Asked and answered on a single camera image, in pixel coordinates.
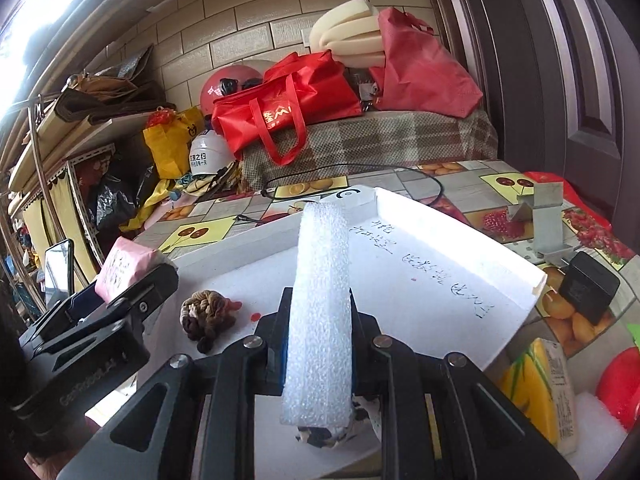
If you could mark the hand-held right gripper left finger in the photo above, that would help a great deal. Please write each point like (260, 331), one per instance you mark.
(283, 360)

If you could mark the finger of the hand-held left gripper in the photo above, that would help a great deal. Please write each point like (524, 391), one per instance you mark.
(145, 290)
(65, 310)

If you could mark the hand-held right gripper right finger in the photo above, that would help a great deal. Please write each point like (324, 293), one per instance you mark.
(362, 355)

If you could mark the pink packet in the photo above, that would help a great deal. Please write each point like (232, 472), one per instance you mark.
(125, 267)

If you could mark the white foam strip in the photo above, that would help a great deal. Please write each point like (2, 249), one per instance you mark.
(320, 310)

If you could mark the white foam tray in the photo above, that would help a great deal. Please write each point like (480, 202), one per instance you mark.
(425, 270)

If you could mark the black smartphone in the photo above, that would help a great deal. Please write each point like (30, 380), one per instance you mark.
(59, 270)

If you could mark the yellow curtain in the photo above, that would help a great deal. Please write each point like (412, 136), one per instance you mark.
(60, 215)

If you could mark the black plastic bag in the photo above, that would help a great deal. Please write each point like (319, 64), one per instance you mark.
(112, 200)

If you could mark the yellow plastic bag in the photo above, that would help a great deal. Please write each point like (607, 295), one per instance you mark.
(165, 150)

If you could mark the metal shelf rack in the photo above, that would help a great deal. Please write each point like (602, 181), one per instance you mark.
(75, 160)

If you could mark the white helmet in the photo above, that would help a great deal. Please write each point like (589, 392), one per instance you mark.
(207, 152)

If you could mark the yellow printed packet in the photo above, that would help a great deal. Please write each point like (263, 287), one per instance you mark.
(530, 390)

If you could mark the brown folded bag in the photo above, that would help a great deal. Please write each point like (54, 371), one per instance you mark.
(100, 95)

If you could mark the pink helmet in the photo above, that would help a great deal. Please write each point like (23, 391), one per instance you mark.
(220, 85)

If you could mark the fruit printed tablecloth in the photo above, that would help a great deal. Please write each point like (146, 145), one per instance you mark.
(502, 182)

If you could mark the plaid cloth cover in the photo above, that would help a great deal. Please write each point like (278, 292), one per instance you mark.
(400, 135)

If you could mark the black power adapter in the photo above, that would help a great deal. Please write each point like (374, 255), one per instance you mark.
(587, 287)

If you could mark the red tote bag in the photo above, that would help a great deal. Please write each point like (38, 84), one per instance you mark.
(290, 95)

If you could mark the red nonwoven bag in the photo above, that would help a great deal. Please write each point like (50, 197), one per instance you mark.
(425, 75)

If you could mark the cream foam pad bundle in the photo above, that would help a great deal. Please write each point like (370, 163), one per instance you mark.
(345, 35)

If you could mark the brown door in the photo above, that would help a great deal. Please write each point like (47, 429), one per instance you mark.
(550, 60)

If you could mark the metal bracket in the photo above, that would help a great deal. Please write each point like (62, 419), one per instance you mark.
(545, 225)

